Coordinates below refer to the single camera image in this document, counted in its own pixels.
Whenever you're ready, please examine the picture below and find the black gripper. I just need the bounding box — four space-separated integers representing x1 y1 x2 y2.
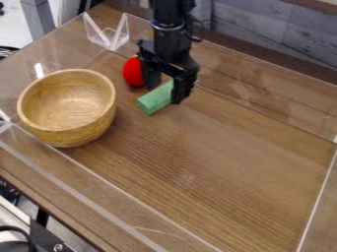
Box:
136 20 200 104

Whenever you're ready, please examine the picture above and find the green rectangular block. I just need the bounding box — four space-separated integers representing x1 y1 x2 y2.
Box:
136 80 173 115

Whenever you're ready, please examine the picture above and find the brown wooden bowl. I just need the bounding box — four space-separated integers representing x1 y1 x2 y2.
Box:
17 69 116 148

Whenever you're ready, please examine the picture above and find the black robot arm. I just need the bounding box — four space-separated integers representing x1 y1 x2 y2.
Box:
136 0 201 104

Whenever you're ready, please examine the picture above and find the red plush strawberry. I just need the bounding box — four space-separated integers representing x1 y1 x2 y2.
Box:
123 56 144 88

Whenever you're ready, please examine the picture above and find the black table leg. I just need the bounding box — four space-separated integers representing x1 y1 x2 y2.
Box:
36 209 48 227

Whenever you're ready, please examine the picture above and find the clear acrylic corner bracket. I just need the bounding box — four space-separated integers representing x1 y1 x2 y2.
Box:
82 12 128 51

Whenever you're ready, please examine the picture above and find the grey post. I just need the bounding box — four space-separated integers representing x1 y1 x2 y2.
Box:
20 0 56 40

